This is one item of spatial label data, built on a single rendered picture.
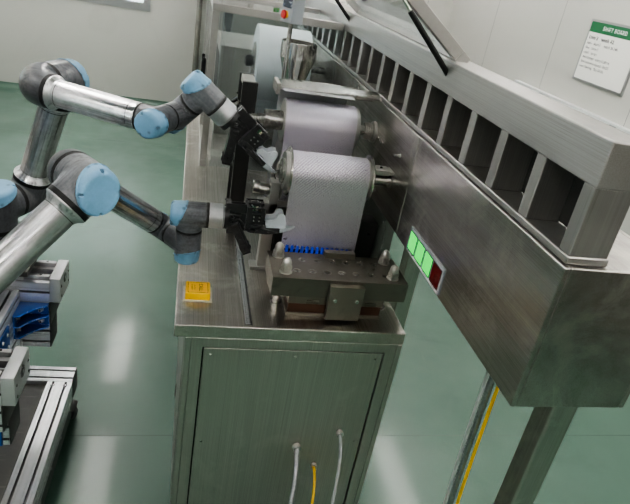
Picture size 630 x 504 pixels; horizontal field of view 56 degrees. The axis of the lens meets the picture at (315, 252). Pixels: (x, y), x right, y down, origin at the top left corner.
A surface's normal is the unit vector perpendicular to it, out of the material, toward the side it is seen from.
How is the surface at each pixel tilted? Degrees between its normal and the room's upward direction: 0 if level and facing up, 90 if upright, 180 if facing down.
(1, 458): 0
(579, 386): 90
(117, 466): 0
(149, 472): 0
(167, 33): 90
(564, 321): 90
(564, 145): 90
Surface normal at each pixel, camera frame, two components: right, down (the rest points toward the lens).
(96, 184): 0.79, 0.32
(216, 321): 0.17, -0.88
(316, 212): 0.17, 0.46
